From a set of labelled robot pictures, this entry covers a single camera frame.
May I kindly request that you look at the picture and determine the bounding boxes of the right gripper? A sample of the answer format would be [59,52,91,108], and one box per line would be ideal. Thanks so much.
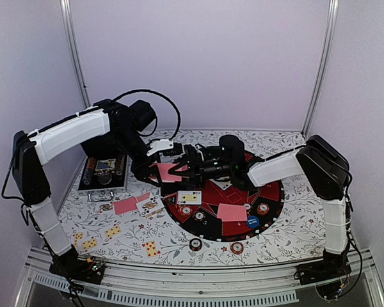
[170,152,234,188]

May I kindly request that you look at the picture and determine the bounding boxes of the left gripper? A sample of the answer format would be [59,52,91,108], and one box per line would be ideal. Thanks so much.
[111,127,163,187]

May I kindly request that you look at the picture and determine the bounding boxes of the red playing card deck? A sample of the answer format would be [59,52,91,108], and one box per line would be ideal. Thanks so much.
[150,162,185,184]

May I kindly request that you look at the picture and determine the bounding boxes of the spades community card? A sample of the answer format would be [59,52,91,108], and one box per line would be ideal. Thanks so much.
[211,179,232,191]

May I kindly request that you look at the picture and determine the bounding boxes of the two of clubs card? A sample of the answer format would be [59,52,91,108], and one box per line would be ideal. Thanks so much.
[177,191,202,205]

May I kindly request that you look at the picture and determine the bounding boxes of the dark chips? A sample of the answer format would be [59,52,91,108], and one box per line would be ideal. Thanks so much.
[244,203,252,212]
[193,211,205,221]

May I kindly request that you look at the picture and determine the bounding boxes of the face-down card seat four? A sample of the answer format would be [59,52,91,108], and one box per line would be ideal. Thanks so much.
[217,203,247,222]

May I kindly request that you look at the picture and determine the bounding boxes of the face-down red card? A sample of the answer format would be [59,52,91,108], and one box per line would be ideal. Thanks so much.
[113,197,138,215]
[136,192,151,204]

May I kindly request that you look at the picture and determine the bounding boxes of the blue small blind button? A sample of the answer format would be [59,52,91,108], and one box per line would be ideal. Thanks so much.
[246,216,260,228]

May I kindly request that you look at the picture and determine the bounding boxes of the orange poker chip stack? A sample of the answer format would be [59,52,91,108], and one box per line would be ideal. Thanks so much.
[230,242,244,255]

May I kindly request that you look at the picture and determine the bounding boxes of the dark poker chip stack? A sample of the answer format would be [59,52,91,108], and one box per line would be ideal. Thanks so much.
[189,239,202,251]

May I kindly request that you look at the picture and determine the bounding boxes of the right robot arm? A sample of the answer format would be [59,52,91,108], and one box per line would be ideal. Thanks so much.
[163,135,353,300]

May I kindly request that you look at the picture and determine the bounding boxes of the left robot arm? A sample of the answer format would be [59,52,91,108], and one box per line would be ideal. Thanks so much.
[1,89,181,285]

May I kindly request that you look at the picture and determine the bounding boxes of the round red black poker mat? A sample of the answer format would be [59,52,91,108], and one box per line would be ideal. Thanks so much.
[161,145,284,242]

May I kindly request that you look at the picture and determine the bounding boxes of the aluminium poker case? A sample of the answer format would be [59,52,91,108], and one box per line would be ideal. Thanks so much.
[77,154,128,202]

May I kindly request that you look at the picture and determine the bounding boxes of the face card on cloth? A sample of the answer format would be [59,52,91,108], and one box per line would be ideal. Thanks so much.
[95,203,115,214]

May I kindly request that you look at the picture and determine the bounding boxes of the hearts card on cloth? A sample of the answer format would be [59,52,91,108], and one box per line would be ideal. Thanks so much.
[142,239,161,258]

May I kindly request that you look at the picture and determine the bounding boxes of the diamonds card bottom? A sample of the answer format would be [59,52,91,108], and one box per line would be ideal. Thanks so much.
[79,237,99,252]

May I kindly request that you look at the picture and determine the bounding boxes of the diamonds card left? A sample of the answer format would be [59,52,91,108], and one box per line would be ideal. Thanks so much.
[73,232,84,247]

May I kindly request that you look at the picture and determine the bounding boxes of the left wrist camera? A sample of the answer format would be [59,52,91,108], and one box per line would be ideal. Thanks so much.
[147,139,183,157]

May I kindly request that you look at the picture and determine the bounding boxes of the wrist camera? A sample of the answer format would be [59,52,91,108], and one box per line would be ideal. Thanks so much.
[147,139,183,157]
[184,145,204,162]

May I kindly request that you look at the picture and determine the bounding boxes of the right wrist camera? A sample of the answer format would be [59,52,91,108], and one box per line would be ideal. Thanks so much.
[184,145,204,162]

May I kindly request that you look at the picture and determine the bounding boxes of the front aluminium rail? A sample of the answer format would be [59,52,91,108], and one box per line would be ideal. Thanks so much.
[15,248,384,306]

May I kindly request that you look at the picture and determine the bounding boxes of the right aluminium frame post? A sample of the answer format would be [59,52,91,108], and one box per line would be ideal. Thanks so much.
[301,0,339,136]

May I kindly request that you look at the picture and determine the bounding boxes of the aluminium frame post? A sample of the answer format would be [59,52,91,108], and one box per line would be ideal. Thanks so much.
[60,0,91,107]
[301,0,339,136]

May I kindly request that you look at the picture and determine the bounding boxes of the left aluminium frame post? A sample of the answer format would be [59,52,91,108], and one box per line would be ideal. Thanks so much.
[60,0,91,107]

